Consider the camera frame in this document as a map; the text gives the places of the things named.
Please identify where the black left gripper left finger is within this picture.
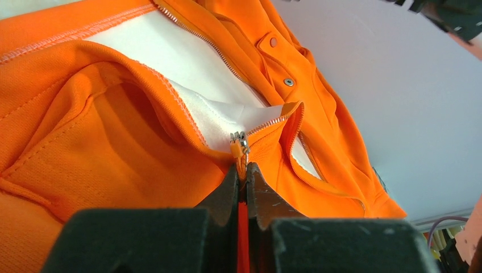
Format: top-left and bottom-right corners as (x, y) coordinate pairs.
(42, 166), (239, 272)

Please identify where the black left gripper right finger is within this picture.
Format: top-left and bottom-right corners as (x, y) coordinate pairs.
(246, 163), (438, 272)

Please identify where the orange fleece jacket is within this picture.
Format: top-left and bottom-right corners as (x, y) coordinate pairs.
(1, 1), (406, 272)

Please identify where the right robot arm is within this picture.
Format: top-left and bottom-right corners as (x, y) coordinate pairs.
(408, 0), (481, 60)

